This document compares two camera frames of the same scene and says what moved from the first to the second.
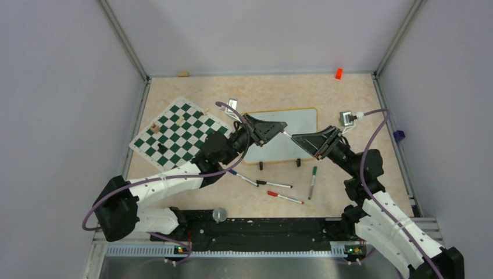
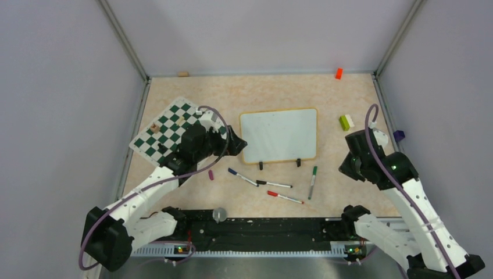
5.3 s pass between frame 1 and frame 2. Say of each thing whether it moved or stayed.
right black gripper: moved
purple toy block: stayed
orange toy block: stayed
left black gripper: moved
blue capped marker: stayed
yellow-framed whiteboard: stayed
